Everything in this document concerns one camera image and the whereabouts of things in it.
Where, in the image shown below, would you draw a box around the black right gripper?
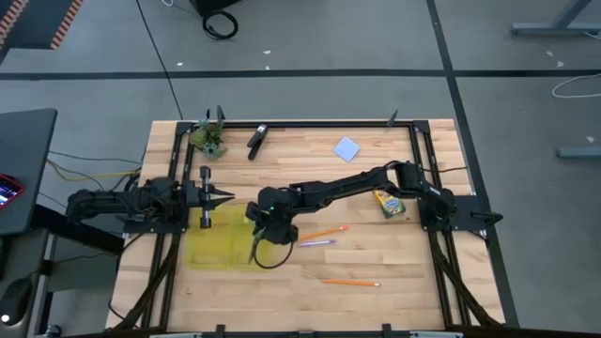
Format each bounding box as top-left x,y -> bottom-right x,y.
246,187 -> 301,254

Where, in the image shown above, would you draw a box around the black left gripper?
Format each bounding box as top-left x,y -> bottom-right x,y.
183,166 -> 236,230

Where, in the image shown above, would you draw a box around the purple pen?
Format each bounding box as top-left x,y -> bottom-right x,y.
297,238 -> 337,249

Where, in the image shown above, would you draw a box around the orange pen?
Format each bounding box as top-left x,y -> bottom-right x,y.
299,224 -> 350,242

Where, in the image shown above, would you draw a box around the orange wooden pencil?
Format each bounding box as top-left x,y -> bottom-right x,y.
322,279 -> 382,288

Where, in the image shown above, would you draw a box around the pale sticky note pad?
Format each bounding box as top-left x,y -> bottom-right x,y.
331,135 -> 362,163

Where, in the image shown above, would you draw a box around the crayon box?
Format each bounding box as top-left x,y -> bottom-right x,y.
373,189 -> 407,220

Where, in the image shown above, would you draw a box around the yellow-green translucent pencil case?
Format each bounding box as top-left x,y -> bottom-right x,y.
186,204 -> 276,272

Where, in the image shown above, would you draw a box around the small green artificial plant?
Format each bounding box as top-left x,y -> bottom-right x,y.
189,117 -> 229,161

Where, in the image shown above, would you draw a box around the black stapler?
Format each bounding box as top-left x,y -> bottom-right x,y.
246,123 -> 270,161

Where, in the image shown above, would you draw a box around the dark grey desk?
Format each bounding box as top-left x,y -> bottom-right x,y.
0,108 -> 58,236

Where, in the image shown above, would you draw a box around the phone in red case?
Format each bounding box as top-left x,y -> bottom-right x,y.
0,173 -> 25,210

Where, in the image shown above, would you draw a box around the black computer mouse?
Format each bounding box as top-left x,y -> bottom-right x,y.
0,277 -> 34,328

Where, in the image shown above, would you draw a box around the black mat with orange stripes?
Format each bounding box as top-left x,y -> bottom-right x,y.
0,0 -> 85,51

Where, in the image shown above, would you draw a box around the grey table foot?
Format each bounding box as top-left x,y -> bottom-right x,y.
557,146 -> 601,159

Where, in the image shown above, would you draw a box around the grey table leg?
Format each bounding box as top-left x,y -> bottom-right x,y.
510,0 -> 601,38

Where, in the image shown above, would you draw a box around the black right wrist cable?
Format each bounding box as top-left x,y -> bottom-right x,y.
253,241 -> 295,270

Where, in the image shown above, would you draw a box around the black cable bundle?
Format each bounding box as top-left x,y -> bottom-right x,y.
112,232 -> 182,330
429,229 -> 501,328

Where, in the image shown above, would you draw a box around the yellow cable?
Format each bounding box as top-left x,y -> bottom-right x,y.
45,159 -> 142,183

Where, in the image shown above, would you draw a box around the black aluminium table frame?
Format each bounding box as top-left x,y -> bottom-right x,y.
122,119 -> 506,338

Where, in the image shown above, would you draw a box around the thin black floor cable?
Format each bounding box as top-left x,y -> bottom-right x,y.
135,0 -> 184,121

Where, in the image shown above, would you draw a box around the coiled black floor cable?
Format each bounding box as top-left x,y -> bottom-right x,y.
201,8 -> 239,41

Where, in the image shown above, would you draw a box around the white floor cable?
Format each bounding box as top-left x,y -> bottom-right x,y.
551,72 -> 601,100

